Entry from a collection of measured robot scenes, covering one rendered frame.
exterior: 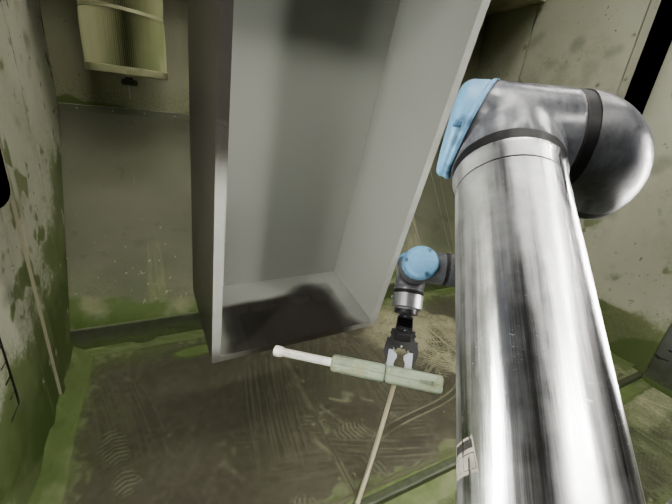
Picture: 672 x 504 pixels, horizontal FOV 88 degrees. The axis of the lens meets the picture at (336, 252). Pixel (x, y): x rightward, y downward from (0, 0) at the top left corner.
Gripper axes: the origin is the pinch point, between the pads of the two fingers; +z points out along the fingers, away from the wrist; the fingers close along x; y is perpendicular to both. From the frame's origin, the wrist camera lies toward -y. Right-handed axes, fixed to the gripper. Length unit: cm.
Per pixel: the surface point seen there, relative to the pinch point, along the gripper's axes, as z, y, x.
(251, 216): -44, 2, 57
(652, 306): -54, 105, -128
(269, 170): -57, -7, 50
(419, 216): -104, 141, -2
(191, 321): -2, 62, 106
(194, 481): 45, 13, 59
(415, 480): 35, 34, -11
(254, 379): 17, 52, 62
